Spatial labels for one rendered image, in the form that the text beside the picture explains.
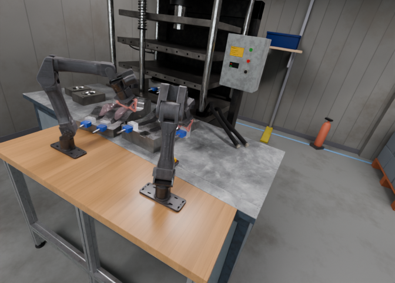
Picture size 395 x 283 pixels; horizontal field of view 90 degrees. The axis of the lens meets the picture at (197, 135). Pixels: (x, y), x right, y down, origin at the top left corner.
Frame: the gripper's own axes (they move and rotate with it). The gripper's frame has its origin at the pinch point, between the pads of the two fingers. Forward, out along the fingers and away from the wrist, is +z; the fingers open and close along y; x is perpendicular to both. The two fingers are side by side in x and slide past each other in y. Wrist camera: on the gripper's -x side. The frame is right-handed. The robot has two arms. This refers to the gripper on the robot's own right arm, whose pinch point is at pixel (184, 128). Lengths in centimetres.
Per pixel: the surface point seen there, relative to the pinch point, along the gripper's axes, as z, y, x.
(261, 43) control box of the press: -10, -12, -87
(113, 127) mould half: 1.0, 41.7, 17.4
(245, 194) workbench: 9.5, -43.3, 15.9
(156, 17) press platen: -20, 86, -89
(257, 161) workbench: 23.9, -40.1, -12.8
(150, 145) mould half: 3.3, 13.1, 17.0
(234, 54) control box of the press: -1, 7, -82
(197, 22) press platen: -19, 42, -89
